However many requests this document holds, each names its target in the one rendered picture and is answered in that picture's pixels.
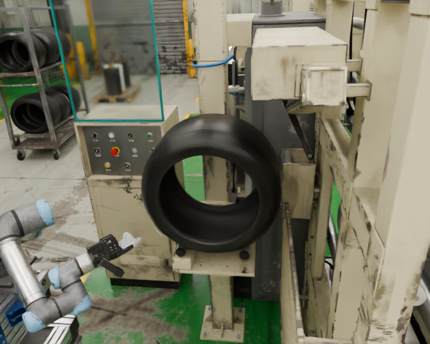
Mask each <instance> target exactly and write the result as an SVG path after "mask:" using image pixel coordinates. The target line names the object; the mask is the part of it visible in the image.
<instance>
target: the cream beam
mask: <svg viewBox="0 0 430 344"><path fill-rule="evenodd" d="M252 49H253V52H252V57H251V93H250V94H251V96H252V99H253V100H299V99H300V93H301V89H302V73H305V71H306V70H307V69H308V68H309V67H335V66H345V67H346V63H347V52H348V44H347V43H346V42H344V41H342V40H340V39H338V38H336V37H334V36H333V35H331V34H329V33H328V32H326V31H324V30H322V29H320V28H319V27H290V28H269V29H257V30H256V33H255V37H254V38H253V45H252Z"/></svg>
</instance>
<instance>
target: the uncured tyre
mask: <svg viewBox="0 0 430 344"><path fill-rule="evenodd" d="M193 156H216V157H219V158H224V159H226V160H228V161H231V162H232V163H234V164H236V165H238V166H239V167H240V168H241V169H243V170H244V171H245V172H246V173H247V174H248V176H249V177H250V178H251V179H252V181H253V183H254V185H255V188H254V189H253V191H252V192H251V193H250V194H249V195H248V196H247V197H246V198H244V199H243V200H241V201H239V202H237V203H234V204H231V205H223V206H217V205H208V204H206V203H202V202H200V201H198V200H196V199H194V198H193V197H191V196H190V195H189V194H188V193H187V192H186V191H185V190H184V189H183V188H182V186H181V184H180V182H179V180H178V178H177V175H176V172H175V164H176V163H178V162H179V161H181V160H184V159H186V158H189V157H193ZM141 194H142V198H143V203H144V206H145V209H146V211H147V213H148V215H149V217H150V218H151V220H152V221H153V223H154V224H155V225H156V226H157V228H159V230H160V231H161V232H163V233H164V234H165V235H166V236H167V237H168V238H170V239H171V240H173V241H174V242H176V243H178V244H180V245H182V246H184V247H186V248H189V249H192V250H196V251H199V252H204V253H228V252H232V251H235V250H240V249H241V248H244V247H247V246H249V245H251V244H252V243H254V242H256V241H257V240H258V239H259V238H261V237H262V236H263V235H264V234H265V233H266V232H267V231H268V229H269V228H270V227H271V226H272V223H273V222H274V220H275V218H276V216H277V214H278V211H279V209H280V206H281V199H282V186H281V171H280V166H279V162H278V158H277V155H276V152H275V151H274V148H273V147H272V145H271V144H270V142H269V140H267V139H266V137H265V136H264V135H263V134H262V133H261V132H260V131H259V130H258V129H256V128H255V127H254V126H252V125H251V124H249V123H248V122H246V121H244V120H242V119H240V118H237V117H234V116H231V115H225V114H220V113H208V114H202V115H195V116H193V117H189V118H187V119H185V120H183V121H181V122H179V123H177V124H176V125H174V126H173V127H172V128H171V129H170V130H168V131H167V132H166V134H165V135H164V136H163V137H162V138H161V140H160V141H159V143H158V144H157V146H156V147H155V148H154V150H153V151H152V152H151V154H150V155H149V157H148V159H147V161H146V163H145V166H144V169H143V174H142V180H141Z"/></svg>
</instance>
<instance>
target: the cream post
mask: <svg viewBox="0 0 430 344"><path fill-rule="evenodd" d="M192 1H193V12H194V24H195V46H196V52H195V53H196V58H197V65H203V64H212V63H219V62H222V61H224V60H226V59H227V58H228V52H227V0H192ZM197 80H198V92H199V114H200V115H202V114H208V113H220V114H225V115H229V81H228V62H227V63H225V64H223V65H220V66H212V67H205V68H197ZM202 160H203V182H204V194H205V201H217V202H231V165H230V161H228V160H226V159H224V158H219V157H216V156H202ZM210 295H211V307H212V328H213V329H221V324H222V323H223V330H232V329H233V315H234V305H233V276H225V275H212V274H210Z"/></svg>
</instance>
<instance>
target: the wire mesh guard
mask: <svg viewBox="0 0 430 344"><path fill-rule="evenodd" d="M291 282H292V283H291ZM280 293H281V299H280V296H279V309H280V323H281V344H305V341H304V330H303V324H302V313H301V306H300V295H299V289H298V278H297V272H296V260H295V255H294V248H293V237H292V231H291V220H290V213H289V202H285V218H283V226H282V241H281V270H280V285H279V295H280ZM292 299H293V301H292ZM293 325H294V326H293ZM294 332H295V334H294ZM295 340H296V341H295ZM297 340H298V342H297Z"/></svg>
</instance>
